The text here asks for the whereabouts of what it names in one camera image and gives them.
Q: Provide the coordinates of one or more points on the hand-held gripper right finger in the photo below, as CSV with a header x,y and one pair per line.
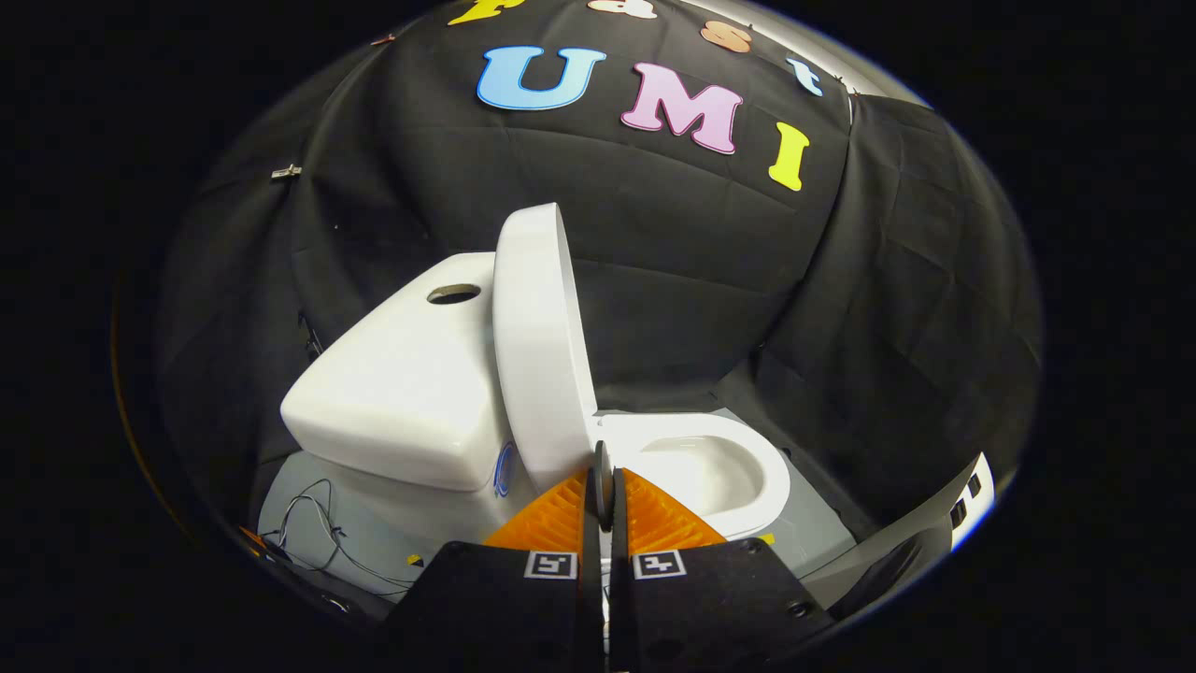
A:
x,y
710,608

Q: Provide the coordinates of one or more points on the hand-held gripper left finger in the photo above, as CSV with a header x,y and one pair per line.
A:
x,y
505,608

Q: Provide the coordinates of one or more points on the white toilet lid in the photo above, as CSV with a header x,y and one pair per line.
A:
x,y
542,355

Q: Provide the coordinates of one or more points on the white ceramic toilet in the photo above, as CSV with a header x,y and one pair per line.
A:
x,y
402,393

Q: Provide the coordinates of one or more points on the white panel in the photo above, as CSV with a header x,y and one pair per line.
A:
x,y
972,505

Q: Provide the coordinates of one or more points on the black backdrop cloth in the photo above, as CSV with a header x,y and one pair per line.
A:
x,y
673,243

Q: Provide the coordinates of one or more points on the metal clip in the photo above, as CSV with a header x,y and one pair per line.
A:
x,y
285,172

